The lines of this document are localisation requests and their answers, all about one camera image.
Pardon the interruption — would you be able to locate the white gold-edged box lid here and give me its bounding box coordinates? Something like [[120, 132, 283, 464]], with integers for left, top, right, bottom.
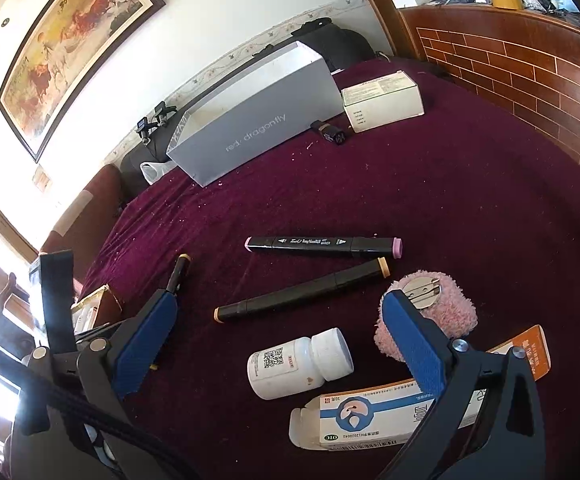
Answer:
[[71, 285, 122, 334]]

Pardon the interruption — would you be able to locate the blue orange medicine box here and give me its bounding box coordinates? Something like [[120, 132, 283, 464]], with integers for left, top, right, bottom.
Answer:
[[289, 324, 552, 451]]

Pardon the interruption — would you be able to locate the pink fluffy hair clip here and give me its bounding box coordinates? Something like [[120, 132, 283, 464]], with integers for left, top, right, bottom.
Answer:
[[374, 270, 478, 362]]

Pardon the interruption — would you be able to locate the red armchair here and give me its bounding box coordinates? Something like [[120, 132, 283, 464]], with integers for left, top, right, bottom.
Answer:
[[40, 165, 123, 289]]

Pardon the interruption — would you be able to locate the white pill bottle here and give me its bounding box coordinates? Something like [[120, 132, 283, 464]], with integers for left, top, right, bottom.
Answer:
[[247, 327, 354, 400]]

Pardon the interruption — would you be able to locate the orange cap black marker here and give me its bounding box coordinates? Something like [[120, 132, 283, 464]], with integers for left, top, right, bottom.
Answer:
[[213, 257, 390, 323]]

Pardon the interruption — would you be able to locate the pink cap black marker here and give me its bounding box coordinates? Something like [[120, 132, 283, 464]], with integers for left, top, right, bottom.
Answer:
[[244, 236, 403, 259]]

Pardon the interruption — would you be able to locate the maroon bed blanket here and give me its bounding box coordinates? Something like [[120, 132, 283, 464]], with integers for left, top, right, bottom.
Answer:
[[76, 56, 580, 480]]

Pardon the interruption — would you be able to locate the grey shoe box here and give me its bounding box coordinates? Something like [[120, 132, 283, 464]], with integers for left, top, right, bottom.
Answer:
[[166, 41, 343, 186]]

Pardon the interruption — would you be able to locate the white cream carton box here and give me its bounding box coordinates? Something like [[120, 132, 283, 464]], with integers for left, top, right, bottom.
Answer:
[[341, 70, 424, 133]]

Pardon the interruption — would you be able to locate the framed horse painting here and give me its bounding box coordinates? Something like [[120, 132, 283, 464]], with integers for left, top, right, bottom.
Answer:
[[0, 0, 165, 162]]

